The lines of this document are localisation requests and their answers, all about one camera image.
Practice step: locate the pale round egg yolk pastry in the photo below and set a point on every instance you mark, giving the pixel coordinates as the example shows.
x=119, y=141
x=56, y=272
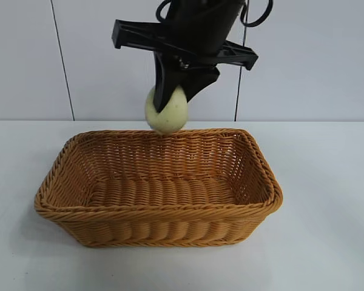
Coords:
x=173, y=116

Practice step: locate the brown woven wicker basket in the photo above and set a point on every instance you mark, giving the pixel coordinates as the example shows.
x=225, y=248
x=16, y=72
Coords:
x=157, y=185

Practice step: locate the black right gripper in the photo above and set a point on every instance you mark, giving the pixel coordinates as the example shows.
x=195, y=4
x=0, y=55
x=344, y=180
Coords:
x=200, y=27

